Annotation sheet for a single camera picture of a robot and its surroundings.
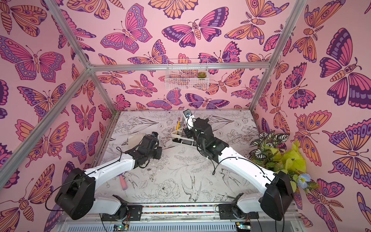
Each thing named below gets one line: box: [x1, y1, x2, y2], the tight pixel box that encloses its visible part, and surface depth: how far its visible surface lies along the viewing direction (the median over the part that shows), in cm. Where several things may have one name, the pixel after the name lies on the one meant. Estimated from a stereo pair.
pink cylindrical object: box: [119, 174, 128, 191], surface depth 83 cm
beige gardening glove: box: [127, 132, 146, 151], surface depth 105 cm
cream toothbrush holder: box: [170, 125, 195, 146], surface depth 99 cm
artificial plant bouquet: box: [249, 131, 321, 193], surface depth 71 cm
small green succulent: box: [197, 71, 207, 79], surface depth 94 cm
